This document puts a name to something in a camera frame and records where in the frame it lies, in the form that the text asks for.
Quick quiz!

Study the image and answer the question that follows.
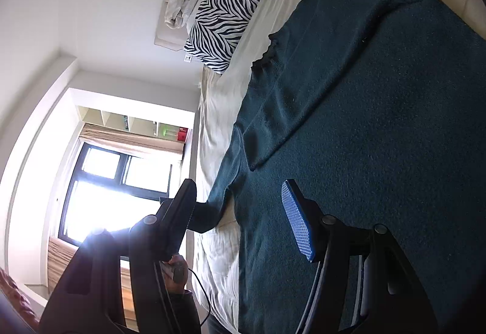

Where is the thin black cable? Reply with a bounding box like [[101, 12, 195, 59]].
[[186, 267, 214, 328]]

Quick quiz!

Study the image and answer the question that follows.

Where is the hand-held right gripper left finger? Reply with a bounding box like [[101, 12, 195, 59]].
[[38, 178, 202, 334]]

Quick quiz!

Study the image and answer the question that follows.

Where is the zebra print pillow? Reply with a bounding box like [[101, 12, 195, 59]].
[[184, 0, 279, 75]]

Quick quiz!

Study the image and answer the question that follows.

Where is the dark teal knit sweater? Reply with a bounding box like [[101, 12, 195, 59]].
[[191, 0, 486, 334]]

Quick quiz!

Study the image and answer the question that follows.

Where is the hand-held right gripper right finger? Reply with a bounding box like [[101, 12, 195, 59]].
[[281, 178, 438, 334]]

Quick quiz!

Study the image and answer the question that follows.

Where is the black framed window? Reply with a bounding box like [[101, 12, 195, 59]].
[[57, 142, 183, 246]]

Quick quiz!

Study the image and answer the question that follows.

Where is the bed with cream sheet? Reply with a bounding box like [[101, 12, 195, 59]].
[[191, 0, 486, 334]]

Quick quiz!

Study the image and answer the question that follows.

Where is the person's left forearm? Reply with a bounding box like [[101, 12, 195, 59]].
[[167, 288, 203, 334]]

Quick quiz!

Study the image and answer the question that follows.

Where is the white open shelf unit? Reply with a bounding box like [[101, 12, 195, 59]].
[[76, 104, 191, 145]]

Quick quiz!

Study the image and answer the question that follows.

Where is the person's left hand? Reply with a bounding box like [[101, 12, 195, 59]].
[[167, 254, 190, 295]]

